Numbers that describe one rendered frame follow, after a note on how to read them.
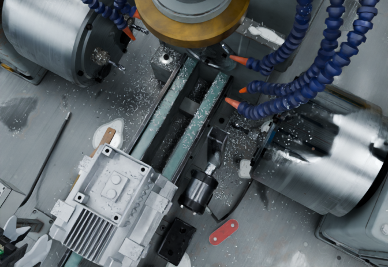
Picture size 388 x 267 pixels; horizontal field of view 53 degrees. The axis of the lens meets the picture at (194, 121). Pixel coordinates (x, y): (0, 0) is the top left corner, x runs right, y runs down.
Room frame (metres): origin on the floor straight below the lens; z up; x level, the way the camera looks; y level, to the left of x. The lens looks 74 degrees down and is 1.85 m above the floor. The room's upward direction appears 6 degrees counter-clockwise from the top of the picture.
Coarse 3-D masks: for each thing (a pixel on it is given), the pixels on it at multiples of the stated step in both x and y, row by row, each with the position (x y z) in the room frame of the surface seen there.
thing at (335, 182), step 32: (320, 96) 0.22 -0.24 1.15; (352, 96) 0.22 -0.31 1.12; (256, 128) 0.19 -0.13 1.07; (288, 128) 0.16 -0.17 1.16; (320, 128) 0.15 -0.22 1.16; (352, 128) 0.15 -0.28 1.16; (384, 128) 0.15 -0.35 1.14; (256, 160) 0.12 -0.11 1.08; (288, 160) 0.11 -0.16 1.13; (320, 160) 0.10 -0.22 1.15; (352, 160) 0.09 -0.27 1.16; (384, 160) 0.09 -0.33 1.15; (288, 192) 0.06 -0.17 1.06; (320, 192) 0.05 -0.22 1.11; (352, 192) 0.04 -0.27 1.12
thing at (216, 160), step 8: (216, 128) 0.15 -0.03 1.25; (208, 136) 0.14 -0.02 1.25; (216, 136) 0.14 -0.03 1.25; (224, 136) 0.14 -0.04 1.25; (208, 144) 0.14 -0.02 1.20; (216, 144) 0.13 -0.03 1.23; (224, 144) 0.13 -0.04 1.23; (208, 152) 0.14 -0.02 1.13; (216, 152) 0.13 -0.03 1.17; (224, 152) 0.14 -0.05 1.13; (208, 160) 0.14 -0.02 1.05; (216, 160) 0.13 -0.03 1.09; (216, 168) 0.13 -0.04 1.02
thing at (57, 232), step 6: (102, 144) 0.19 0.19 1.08; (156, 174) 0.12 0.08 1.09; (156, 180) 0.11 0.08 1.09; (162, 180) 0.10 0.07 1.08; (162, 186) 0.09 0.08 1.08; (54, 228) 0.04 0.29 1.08; (60, 228) 0.04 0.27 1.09; (54, 234) 0.03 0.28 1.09; (60, 234) 0.03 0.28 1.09; (60, 240) 0.01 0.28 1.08; (108, 258) -0.03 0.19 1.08; (114, 258) -0.03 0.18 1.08; (108, 264) -0.04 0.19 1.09; (114, 264) -0.04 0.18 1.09; (120, 264) -0.04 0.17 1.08
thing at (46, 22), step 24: (24, 0) 0.49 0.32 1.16; (48, 0) 0.48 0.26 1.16; (72, 0) 0.47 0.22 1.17; (24, 24) 0.45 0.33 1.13; (48, 24) 0.44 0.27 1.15; (72, 24) 0.42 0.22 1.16; (96, 24) 0.44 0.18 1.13; (24, 48) 0.42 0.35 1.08; (48, 48) 0.40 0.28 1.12; (72, 48) 0.38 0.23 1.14; (96, 48) 0.41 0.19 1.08; (120, 48) 0.46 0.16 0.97; (72, 72) 0.35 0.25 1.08; (96, 72) 0.38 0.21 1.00
